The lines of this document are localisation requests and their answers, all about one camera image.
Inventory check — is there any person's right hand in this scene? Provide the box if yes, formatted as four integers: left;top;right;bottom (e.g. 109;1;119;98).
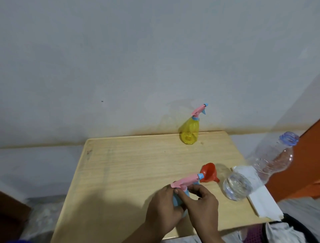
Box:
174;185;221;237

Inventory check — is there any person's left hand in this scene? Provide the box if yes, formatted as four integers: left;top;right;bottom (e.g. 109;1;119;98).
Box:
145;184;188;235

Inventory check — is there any blue spray bottle pink trigger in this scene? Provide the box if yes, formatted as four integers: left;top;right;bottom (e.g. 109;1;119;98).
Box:
170;173;204;219

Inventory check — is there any person's right forearm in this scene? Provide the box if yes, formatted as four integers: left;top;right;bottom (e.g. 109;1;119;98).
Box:
199;231;226;243

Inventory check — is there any red plastic funnel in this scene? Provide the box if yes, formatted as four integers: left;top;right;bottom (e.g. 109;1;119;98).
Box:
199;163;221;183

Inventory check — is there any clear plastic water bottle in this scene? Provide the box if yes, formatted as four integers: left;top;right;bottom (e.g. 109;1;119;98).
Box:
222;131;300;202

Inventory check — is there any yellow spray bottle pink trigger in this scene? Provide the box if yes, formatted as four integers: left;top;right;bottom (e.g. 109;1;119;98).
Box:
179;103;209;145

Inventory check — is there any pink mesh fabric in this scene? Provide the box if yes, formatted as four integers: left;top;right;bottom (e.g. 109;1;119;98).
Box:
246;223;267;243

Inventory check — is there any white folded cloth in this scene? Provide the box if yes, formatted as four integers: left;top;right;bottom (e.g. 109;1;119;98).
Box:
231;165;284;218

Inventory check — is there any black and white bag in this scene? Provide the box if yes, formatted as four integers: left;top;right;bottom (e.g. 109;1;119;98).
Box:
260;213;320;243

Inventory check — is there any orange wooden door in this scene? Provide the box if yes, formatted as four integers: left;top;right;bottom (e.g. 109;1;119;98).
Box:
264;120;320;201

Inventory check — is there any clear plastic bag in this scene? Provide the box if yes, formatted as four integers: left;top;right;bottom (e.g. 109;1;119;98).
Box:
19;197;64;243

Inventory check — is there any dark brown wooden furniture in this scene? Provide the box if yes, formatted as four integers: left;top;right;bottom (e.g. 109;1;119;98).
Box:
0;191;32;243

